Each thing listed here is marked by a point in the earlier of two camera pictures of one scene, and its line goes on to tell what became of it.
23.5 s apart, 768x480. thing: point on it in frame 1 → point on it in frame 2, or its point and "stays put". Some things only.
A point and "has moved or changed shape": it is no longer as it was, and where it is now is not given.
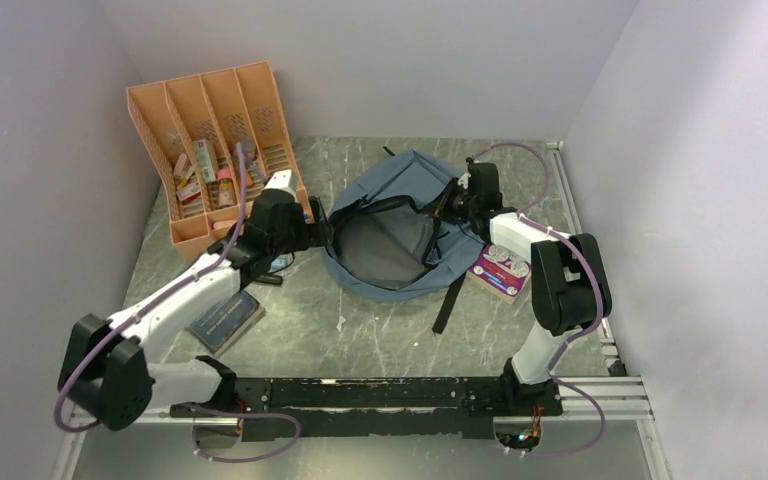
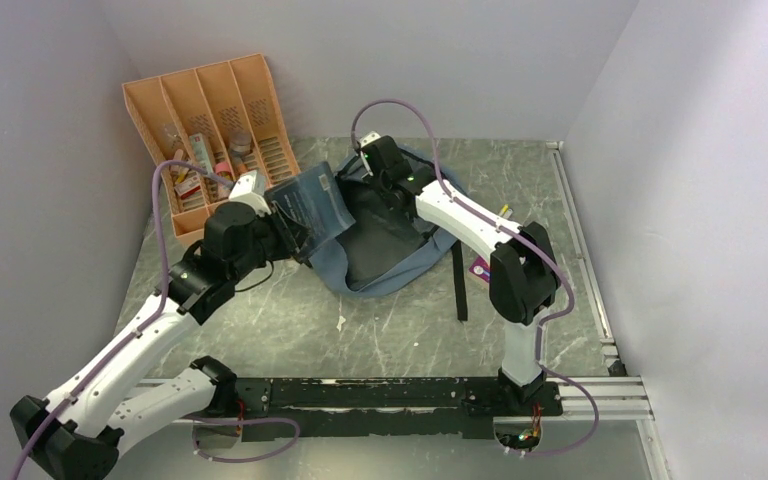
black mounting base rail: (381, 409) stays put
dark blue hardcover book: (219, 325) → (315, 199)
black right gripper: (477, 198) → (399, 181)
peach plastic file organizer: (193, 123) stays put
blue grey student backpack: (391, 233) has moved or changed shape
